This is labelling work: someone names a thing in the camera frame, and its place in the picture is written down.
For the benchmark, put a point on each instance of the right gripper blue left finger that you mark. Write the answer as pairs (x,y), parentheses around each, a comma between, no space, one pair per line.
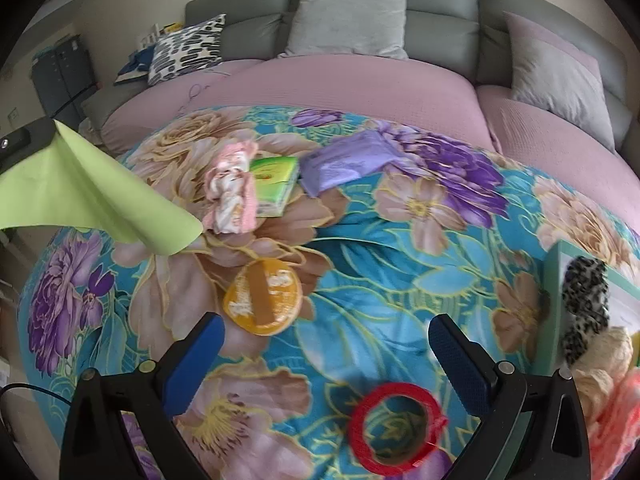
(185,364)

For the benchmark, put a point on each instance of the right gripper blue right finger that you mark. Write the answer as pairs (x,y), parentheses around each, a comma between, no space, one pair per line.
(467,365)

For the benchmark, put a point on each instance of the lime green cloth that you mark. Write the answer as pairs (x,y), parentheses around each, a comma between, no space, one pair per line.
(73,183)

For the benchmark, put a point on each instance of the red tape roll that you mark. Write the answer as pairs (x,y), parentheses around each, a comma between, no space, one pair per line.
(395,430)

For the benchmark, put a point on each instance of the black white leopard scrunchie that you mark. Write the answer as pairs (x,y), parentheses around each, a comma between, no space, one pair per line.
(585,297)

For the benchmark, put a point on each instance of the pink satin scrunchie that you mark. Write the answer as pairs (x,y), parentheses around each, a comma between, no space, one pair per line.
(231,200)

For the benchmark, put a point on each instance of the pink fluffy towel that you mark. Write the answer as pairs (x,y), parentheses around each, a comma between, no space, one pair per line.
(617,431)

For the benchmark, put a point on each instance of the dark blue cabinet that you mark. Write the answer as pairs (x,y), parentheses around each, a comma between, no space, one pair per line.
(64,78)

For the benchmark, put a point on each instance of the blue book on sofa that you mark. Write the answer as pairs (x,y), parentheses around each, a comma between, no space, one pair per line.
(137,67)

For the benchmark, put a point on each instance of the teal shallow cardboard tray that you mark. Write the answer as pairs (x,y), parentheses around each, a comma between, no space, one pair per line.
(623,306)

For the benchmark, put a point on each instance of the black white patterned pillow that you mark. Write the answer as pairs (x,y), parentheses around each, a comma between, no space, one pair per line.
(193,48)

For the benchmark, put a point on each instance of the floral blue purple blanket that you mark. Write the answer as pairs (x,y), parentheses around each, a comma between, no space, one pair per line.
(464,234)

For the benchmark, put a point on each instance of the purple wipes packet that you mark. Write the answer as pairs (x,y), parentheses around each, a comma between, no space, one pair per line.
(347,159)

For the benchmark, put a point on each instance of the grey pink right throw pillow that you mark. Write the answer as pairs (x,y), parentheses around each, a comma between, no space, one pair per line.
(552,74)

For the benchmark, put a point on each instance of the grey sofa with pink cover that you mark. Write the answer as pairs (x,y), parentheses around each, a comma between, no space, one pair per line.
(455,81)

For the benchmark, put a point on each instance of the grey left throw pillow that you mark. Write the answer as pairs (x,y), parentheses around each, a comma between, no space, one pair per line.
(361,27)

